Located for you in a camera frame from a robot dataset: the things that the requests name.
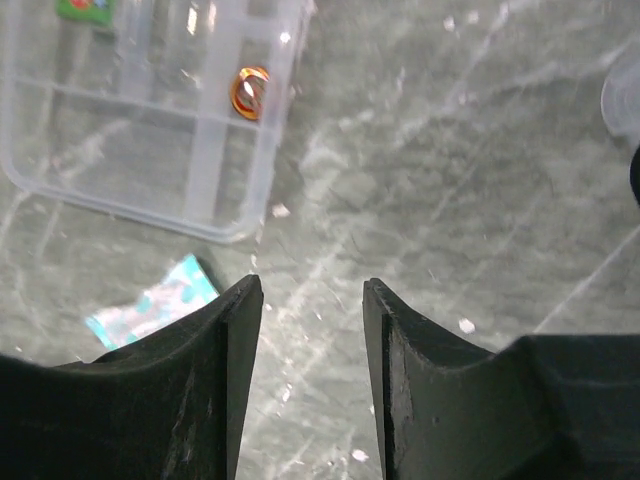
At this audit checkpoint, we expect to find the clear compartment tray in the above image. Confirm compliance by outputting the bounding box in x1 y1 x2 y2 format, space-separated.
1 1 314 243

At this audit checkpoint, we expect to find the small green box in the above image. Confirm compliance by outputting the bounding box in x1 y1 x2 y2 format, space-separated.
56 0 116 28

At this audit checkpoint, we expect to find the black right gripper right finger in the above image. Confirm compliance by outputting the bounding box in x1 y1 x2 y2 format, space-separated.
363 278 639 479

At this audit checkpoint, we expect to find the small red round item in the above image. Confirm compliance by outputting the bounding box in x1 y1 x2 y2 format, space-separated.
229 66 270 121

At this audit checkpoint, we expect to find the clear first aid box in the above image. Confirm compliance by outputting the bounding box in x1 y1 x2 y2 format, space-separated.
600 41 640 150

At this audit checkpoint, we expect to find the teal white tube box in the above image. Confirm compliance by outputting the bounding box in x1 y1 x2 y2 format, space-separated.
85 254 219 351

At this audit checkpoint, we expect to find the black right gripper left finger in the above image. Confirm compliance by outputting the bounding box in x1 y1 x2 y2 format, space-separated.
1 275 264 479

